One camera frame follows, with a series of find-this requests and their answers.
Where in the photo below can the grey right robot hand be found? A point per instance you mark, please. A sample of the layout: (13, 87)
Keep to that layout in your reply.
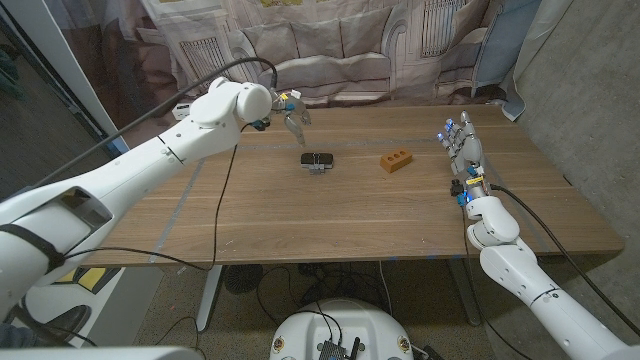
(470, 150)

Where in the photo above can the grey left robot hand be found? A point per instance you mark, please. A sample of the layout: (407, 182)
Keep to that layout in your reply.
(295, 107)

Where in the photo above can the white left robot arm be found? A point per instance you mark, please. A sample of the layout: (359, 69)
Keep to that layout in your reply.
(150, 160)

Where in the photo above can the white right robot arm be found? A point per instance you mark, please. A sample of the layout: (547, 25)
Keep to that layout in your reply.
(525, 280)

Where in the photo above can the orange brick block with holes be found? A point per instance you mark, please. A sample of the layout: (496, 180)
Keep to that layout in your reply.
(395, 161)

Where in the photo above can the grey fabric cloth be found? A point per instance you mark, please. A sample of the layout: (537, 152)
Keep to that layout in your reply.
(350, 50)

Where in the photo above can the white power box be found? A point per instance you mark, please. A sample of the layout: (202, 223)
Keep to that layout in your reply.
(181, 112)

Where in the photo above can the grey table leg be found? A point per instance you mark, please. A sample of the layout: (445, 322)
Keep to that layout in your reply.
(465, 295)

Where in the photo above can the black round floor fan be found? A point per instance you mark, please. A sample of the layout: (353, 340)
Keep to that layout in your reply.
(242, 279)

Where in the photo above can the white table leg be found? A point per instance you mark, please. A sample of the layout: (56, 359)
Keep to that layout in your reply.
(209, 300)

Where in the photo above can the white robot torso base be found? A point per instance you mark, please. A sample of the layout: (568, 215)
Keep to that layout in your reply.
(350, 325)

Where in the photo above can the white partition panel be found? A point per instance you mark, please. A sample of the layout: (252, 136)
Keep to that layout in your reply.
(65, 65)

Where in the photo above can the black module on torso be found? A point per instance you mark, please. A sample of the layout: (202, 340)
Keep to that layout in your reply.
(332, 350)

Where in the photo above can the white floor platform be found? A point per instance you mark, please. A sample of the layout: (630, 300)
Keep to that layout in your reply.
(125, 300)

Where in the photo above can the dark shoe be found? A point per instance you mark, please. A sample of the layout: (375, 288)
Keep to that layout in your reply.
(65, 322)

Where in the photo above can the person leg in jeans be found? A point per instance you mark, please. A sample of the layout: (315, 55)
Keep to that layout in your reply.
(15, 336)

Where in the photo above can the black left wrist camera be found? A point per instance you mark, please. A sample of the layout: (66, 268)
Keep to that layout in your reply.
(261, 125)

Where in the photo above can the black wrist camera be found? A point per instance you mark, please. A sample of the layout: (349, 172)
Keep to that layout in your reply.
(261, 125)
(456, 188)

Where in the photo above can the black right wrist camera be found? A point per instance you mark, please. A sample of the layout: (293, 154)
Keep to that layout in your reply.
(456, 188)

